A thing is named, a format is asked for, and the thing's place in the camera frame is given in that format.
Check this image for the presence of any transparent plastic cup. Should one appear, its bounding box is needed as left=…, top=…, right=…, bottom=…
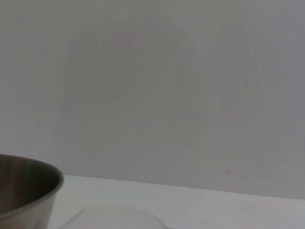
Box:
left=58, top=204, right=174, bottom=229

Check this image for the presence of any stainless steel mixing bowl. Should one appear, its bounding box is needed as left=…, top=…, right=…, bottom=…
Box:
left=0, top=154, right=65, bottom=229

